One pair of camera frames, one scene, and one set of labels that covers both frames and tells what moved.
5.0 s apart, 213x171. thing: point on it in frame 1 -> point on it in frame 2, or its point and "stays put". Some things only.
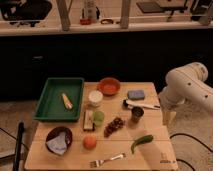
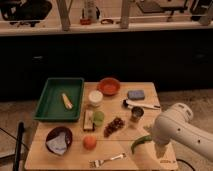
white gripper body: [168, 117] -> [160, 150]
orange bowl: [109, 86] stays put
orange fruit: [89, 141] stays put
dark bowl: [59, 140] stays put
